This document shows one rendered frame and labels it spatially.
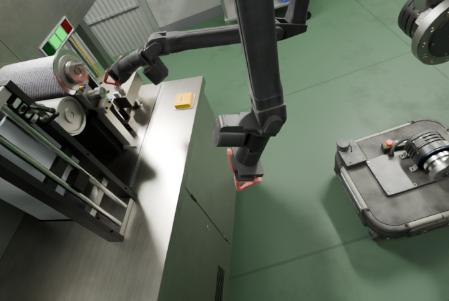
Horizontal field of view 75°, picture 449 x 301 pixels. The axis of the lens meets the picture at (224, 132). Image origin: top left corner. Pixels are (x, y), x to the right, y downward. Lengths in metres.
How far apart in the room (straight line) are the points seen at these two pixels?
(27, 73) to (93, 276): 0.66
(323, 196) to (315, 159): 0.27
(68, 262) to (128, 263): 0.22
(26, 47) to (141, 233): 0.89
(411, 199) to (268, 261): 0.79
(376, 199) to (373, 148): 0.30
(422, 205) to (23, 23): 1.90
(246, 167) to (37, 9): 1.18
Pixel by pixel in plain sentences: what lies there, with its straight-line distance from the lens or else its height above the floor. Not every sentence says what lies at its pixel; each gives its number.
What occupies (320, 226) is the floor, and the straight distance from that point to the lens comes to 1.83.
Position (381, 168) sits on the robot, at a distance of 1.72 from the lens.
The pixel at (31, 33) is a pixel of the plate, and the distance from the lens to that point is 1.50.
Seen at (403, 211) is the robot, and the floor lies 0.24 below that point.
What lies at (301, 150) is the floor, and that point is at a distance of 2.07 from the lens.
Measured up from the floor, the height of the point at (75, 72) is 1.25.
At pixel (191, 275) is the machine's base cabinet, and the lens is 1.19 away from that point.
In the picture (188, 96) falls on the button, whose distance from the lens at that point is 1.25.
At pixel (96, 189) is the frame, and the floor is 1.06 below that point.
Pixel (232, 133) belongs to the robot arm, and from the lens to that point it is 0.61.
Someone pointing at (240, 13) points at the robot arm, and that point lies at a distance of 0.46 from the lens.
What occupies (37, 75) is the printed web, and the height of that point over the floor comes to 1.29.
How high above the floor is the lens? 1.71
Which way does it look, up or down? 48 degrees down
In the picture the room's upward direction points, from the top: 24 degrees counter-clockwise
